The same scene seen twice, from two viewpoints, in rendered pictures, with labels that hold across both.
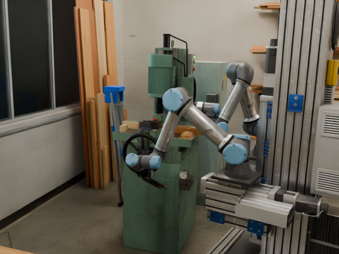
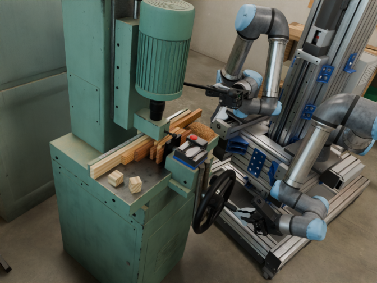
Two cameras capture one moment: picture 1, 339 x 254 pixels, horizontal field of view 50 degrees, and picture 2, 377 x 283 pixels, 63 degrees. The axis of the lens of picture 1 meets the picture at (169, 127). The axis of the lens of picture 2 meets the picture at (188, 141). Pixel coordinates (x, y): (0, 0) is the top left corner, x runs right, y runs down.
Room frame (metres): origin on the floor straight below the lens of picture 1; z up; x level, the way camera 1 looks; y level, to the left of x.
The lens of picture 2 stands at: (2.31, 1.06, 1.70)
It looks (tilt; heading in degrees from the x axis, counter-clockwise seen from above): 36 degrees down; 282
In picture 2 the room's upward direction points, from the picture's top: 11 degrees clockwise
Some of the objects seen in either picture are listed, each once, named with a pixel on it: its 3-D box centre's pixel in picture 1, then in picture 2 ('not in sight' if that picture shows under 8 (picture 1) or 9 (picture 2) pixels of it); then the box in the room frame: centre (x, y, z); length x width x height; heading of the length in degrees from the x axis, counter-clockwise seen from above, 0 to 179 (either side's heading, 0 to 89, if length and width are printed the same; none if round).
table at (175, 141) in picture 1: (153, 137); (170, 163); (2.57, 0.12, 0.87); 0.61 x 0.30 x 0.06; 73
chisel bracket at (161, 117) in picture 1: (160, 118); (151, 124); (2.69, 0.07, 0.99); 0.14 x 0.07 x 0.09; 163
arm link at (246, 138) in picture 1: (239, 145); (328, 127); (1.95, -0.39, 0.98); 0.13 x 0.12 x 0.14; 163
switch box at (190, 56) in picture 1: (189, 63); not in sight; (2.94, -0.15, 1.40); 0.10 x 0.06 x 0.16; 163
